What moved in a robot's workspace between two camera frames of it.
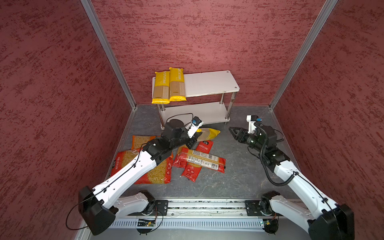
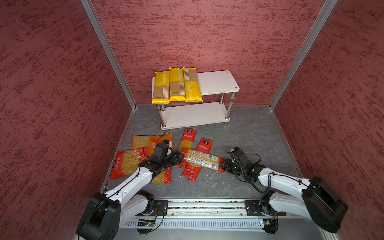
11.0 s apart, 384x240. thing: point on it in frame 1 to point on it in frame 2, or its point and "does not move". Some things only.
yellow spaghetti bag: x=207 y=134 to x=192 y=90
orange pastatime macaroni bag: x=137 y=140 does not move
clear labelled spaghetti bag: x=203 y=159 does not move
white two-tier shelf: x=199 y=84 does not move
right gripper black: x=240 y=131 to x=228 y=163
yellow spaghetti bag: x=177 y=90 does not move
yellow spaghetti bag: x=161 y=89 does not move
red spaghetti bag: x=191 y=171 does not move
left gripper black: x=192 y=141 to x=176 y=155
